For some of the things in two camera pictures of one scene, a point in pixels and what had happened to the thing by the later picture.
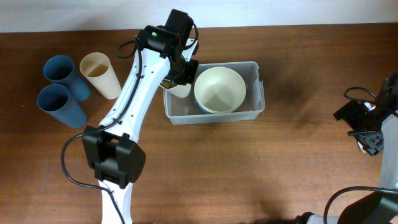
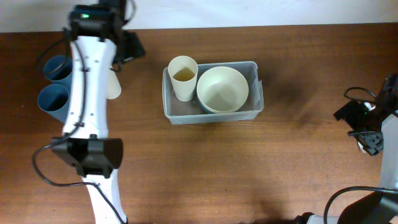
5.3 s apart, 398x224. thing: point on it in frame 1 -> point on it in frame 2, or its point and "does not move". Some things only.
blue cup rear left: x=59 y=69 does not move
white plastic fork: x=362 y=147 does not move
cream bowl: x=219 y=89 does not move
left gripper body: x=186 y=73 -> x=134 y=48
